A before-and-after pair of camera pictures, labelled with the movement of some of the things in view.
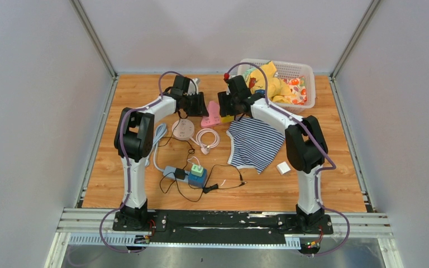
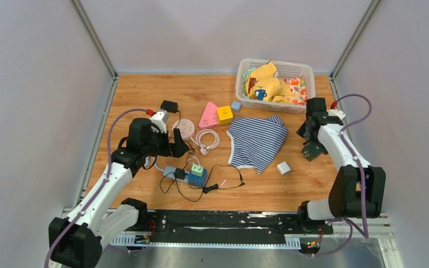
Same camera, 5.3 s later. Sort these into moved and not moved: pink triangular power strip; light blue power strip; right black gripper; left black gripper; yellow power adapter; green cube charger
Moved: left black gripper; right black gripper
Not moved: green cube charger; light blue power strip; yellow power adapter; pink triangular power strip
